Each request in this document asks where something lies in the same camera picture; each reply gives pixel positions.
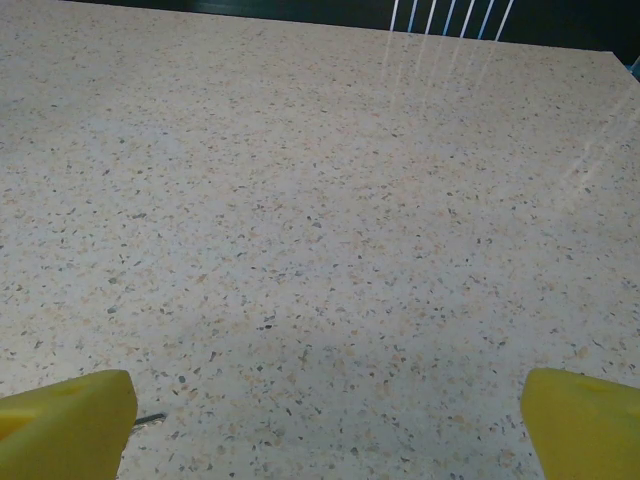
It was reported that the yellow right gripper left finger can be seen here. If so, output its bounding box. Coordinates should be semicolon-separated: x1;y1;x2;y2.
0;369;139;480

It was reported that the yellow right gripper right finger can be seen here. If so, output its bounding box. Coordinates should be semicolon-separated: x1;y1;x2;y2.
520;367;640;480

